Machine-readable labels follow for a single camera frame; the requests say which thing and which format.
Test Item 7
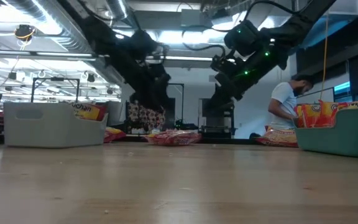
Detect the long ceiling light bar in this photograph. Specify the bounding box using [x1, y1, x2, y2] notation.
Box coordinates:
[0, 49, 98, 62]

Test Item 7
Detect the black equipment cart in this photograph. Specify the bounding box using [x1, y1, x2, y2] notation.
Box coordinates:
[198, 98, 236, 140]

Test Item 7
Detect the small silver ceiling duct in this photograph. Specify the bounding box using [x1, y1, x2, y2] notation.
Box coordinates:
[106, 0, 138, 29]

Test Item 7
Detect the teal plastic bin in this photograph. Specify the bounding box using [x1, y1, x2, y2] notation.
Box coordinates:
[293, 107, 358, 159]

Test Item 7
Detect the yellow hanging cord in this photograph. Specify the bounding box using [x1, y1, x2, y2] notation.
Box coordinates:
[319, 14, 329, 101]

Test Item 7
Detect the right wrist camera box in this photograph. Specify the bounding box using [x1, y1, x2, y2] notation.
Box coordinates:
[209, 54, 239, 74]

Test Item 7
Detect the black metal rack frame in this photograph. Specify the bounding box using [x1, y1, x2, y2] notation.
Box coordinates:
[30, 77, 81, 104]

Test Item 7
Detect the orange Maruchan noodle packet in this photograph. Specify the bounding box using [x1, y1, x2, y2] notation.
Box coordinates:
[293, 104, 306, 129]
[318, 99, 341, 128]
[330, 101, 352, 125]
[301, 102, 323, 128]

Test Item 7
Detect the light grey plastic bin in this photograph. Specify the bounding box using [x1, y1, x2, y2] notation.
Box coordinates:
[3, 101, 109, 149]

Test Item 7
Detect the black ceiling camera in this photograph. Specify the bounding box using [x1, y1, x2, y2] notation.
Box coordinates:
[13, 24, 36, 43]

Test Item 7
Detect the large silver ceiling duct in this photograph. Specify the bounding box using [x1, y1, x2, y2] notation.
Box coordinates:
[3, 0, 130, 88]

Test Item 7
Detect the person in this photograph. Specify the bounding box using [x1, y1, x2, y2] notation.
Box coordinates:
[267, 73, 316, 131]

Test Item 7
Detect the white ceiling box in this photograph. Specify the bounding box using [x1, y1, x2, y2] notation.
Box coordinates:
[180, 8, 213, 28]

